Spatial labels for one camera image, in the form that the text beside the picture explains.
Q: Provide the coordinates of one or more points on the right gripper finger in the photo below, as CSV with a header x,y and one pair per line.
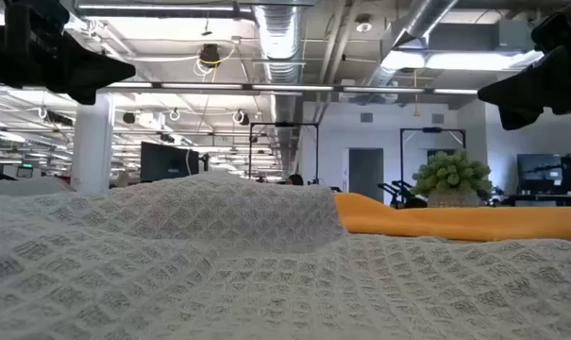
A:
x,y
535,87
516,118

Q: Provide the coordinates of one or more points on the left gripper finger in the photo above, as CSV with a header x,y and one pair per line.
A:
x,y
83,96
91,68

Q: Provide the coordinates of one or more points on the orange microfiber towel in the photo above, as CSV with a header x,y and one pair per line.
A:
x,y
455,222

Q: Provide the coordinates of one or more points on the white waffle towel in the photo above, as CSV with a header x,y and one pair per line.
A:
x,y
219,264

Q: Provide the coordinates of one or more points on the black background robot arm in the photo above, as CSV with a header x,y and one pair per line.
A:
x,y
398,194

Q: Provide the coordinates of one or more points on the white building column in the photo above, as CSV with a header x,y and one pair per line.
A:
x,y
91,141

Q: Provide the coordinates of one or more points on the black monitor lit screen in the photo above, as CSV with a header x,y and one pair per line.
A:
x,y
535,172

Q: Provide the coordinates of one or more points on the black desk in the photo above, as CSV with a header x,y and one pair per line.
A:
x,y
540,198

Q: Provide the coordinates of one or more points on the green plant in white pot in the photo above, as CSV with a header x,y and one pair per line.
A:
x,y
450,175

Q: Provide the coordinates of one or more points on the green exit sign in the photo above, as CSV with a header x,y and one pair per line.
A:
x,y
27,165

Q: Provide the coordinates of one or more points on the yellow hanging tag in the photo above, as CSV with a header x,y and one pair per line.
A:
x,y
416,112

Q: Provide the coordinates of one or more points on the large black monitor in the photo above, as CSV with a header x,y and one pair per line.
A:
x,y
167,160

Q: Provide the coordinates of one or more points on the grey door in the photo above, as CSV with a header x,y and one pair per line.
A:
x,y
365,175

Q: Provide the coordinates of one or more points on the round white ceiling sensor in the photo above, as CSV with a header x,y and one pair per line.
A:
x,y
363,26

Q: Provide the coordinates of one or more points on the long ceiling light strip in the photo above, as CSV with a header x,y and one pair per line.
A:
x,y
290,88

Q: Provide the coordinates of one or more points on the person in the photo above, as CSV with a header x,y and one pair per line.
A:
x,y
295,179

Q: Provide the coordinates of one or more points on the grey rectangular air duct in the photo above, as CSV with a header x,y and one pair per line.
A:
x,y
478,37

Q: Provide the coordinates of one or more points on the grey wall vent grille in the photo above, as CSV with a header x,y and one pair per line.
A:
x,y
366,117
437,118

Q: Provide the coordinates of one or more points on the black metal frame rig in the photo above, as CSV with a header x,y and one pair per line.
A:
x,y
431,129

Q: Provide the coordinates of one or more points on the smooth silver ventilation duct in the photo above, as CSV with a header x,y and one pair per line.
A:
x,y
426,14

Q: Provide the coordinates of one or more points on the ribbed silver ventilation duct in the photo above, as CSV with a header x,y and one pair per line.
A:
x,y
278,42

